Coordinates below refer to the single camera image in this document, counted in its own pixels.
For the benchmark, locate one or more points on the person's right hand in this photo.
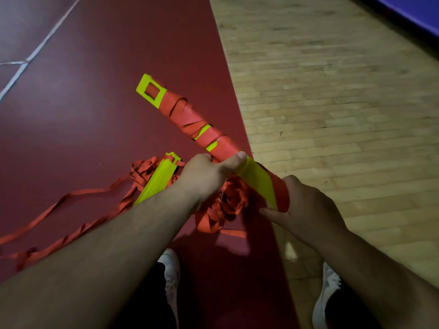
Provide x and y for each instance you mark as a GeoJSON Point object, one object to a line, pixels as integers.
{"type": "Point", "coordinates": [308, 212]}

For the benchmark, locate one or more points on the person's left hand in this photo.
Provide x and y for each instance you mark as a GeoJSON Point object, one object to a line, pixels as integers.
{"type": "Point", "coordinates": [202, 176]}

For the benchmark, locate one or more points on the person's left forearm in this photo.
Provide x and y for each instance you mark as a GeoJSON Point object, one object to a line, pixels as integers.
{"type": "Point", "coordinates": [89, 270]}

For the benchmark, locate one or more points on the person's right forearm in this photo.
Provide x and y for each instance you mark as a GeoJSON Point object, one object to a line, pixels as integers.
{"type": "Point", "coordinates": [384, 284]}

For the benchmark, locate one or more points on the white right shoe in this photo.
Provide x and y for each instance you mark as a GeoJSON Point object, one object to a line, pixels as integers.
{"type": "Point", "coordinates": [326, 291]}

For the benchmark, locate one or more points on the white shoe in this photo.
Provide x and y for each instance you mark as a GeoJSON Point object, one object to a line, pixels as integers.
{"type": "Point", "coordinates": [326, 291]}
{"type": "Point", "coordinates": [170, 267]}

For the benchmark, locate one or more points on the white left shoe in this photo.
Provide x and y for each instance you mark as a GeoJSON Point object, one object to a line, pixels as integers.
{"type": "Point", "coordinates": [170, 267]}

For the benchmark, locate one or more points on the black right trouser leg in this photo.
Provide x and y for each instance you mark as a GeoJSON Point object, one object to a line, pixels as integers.
{"type": "Point", "coordinates": [353, 311]}

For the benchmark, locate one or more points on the black trouser leg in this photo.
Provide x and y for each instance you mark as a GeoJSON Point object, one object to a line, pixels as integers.
{"type": "Point", "coordinates": [147, 301]}
{"type": "Point", "coordinates": [353, 311]}

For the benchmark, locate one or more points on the black left trouser leg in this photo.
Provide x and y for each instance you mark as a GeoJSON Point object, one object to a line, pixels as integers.
{"type": "Point", "coordinates": [147, 301]}

